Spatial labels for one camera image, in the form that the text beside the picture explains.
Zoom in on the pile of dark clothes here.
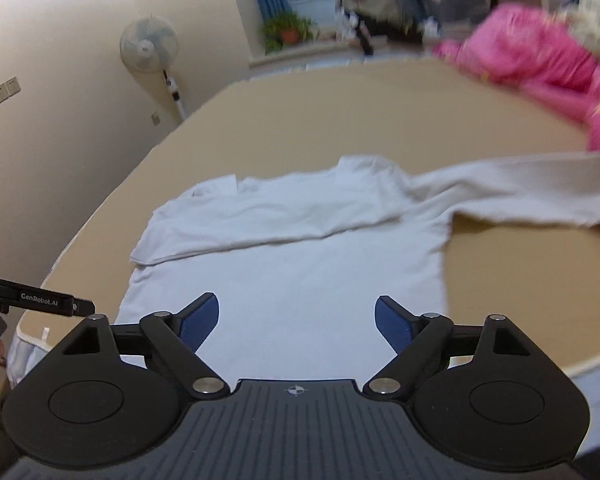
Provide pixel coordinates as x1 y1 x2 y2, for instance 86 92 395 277
334 0 426 44

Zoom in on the clear plastic storage bin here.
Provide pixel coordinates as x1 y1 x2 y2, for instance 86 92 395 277
414 0 494 36

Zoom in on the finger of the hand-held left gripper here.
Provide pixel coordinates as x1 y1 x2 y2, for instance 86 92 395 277
0 274 96 317

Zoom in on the white long-sleeve shirt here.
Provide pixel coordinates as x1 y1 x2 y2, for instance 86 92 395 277
115 151 600 392

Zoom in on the white standing fan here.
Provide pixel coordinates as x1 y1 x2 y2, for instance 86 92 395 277
120 14 188 121

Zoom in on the tan bed mattress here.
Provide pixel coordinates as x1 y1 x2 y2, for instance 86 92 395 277
5 55 600 397

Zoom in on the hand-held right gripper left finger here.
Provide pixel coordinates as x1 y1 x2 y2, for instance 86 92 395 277
61 291 232 402

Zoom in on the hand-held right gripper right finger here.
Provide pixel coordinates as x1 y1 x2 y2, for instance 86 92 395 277
362 296 532 402

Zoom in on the potted green plant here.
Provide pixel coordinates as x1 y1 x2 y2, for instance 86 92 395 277
261 11 319 54

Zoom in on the pink floral quilt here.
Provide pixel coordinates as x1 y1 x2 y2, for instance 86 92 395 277
430 2 600 152

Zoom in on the white windowsill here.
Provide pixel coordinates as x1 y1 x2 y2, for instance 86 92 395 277
249 42 376 69

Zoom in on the black bottle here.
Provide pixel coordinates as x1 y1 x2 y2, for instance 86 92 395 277
358 22 375 56

